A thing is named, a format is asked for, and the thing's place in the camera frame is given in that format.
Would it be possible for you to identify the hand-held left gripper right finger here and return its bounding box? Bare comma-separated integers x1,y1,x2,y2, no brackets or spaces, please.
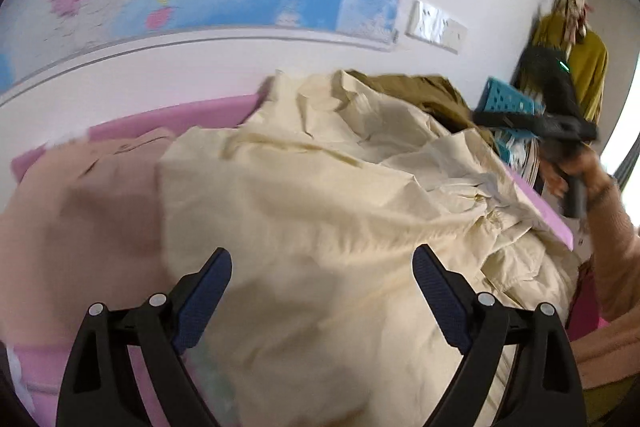
411,243,587,427

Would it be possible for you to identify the mustard yellow sweater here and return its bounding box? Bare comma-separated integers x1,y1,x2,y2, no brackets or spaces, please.
530,14,608,125

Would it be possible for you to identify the person's right hand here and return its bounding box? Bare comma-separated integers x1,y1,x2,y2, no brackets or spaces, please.
542,147,613,210

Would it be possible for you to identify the cream jacket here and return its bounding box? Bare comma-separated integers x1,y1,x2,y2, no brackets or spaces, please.
157,69,581,427

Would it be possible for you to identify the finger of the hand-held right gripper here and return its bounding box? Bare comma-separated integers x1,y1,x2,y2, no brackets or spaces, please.
472,109,543,130

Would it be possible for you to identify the pink floral blanket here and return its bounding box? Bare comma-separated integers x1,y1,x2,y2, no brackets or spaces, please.
0,94,601,427

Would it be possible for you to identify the olive garment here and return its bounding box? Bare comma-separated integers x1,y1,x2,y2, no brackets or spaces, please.
345,69,496,142

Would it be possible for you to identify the person's right forearm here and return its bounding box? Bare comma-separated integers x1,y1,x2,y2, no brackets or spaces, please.
570,179,640,388

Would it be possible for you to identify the white wall socket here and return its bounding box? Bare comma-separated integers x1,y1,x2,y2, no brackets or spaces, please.
427,9,451,48
405,0,433,40

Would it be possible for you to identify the peach shirt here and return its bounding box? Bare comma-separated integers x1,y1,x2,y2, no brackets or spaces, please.
0,129,176,348

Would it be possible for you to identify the pink plush toy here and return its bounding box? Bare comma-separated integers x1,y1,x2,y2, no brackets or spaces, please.
565,2,593,44

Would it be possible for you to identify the white wall switch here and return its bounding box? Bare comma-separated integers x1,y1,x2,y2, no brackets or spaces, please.
445,19,468,55

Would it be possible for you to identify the teal plastic basket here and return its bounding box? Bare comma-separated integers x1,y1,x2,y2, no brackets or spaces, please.
497,132,541,165
482,77,546,118

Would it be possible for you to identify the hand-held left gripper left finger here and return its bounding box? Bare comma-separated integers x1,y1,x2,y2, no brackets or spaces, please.
56,247,233,427

